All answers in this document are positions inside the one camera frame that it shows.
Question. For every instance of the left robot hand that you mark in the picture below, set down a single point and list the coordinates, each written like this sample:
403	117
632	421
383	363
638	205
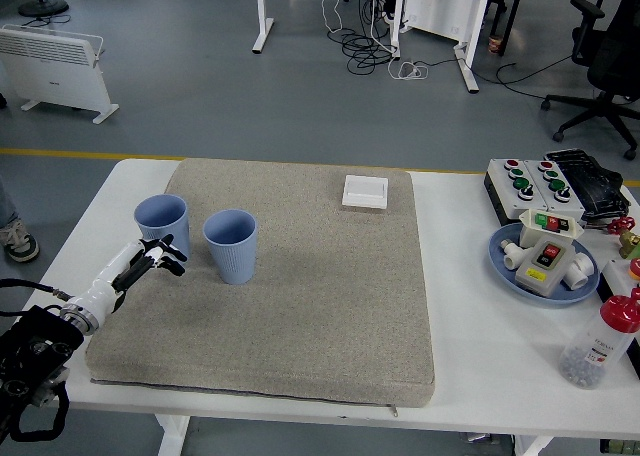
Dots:
107	276

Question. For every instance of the blue ribbed plastic cup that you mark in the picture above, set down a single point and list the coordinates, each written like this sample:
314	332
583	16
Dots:
160	216
232	261

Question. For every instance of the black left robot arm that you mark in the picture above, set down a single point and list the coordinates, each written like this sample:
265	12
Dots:
35	341

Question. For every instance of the person's shoe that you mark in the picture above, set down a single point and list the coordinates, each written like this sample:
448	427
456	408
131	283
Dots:
20	243

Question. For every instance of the person's leg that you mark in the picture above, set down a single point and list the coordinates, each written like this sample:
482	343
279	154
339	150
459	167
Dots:
6	206

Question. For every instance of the white table leg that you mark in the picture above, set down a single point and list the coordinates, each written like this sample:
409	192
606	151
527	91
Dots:
532	447
172	436

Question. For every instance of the grey-brown cushion mat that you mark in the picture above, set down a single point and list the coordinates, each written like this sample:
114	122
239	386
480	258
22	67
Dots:
310	301

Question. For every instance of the white ribbed panel heater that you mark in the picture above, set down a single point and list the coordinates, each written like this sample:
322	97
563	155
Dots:
55	76

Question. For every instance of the white desk leg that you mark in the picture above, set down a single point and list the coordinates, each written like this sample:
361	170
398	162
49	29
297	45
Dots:
262	21
472	31

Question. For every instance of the blue plate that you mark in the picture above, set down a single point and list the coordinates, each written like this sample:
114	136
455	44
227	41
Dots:
500	256

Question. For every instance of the white pipe fitting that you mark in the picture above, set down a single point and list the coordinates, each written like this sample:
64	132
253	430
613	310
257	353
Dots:
512	258
580	273

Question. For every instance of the white four-button control box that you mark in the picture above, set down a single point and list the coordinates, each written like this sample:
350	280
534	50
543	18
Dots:
537	181
502	176

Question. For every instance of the white flat panel heater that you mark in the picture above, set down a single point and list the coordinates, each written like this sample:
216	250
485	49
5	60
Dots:
440	6

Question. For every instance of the small tin can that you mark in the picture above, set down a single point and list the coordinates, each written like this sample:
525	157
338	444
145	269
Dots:
495	44

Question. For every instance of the clear bottle red cap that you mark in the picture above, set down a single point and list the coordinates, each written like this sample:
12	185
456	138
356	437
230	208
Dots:
597	346

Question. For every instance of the black plastic tray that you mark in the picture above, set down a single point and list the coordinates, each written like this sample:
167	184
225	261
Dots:
595	186

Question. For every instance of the red emergency stop box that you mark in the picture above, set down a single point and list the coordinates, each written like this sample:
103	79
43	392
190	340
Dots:
612	276

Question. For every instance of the dark crate under table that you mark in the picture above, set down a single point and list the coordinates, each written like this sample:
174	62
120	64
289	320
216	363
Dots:
620	448

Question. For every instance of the black office chair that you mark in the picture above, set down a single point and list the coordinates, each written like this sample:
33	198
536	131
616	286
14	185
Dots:
615	61

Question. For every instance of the white wall switch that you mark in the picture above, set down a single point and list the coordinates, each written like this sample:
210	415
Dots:
365	192

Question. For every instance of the white green-red switch box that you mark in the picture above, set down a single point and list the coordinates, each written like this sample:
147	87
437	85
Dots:
532	231

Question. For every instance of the beige push-button switch box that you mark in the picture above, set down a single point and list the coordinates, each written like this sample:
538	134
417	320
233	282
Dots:
542	276

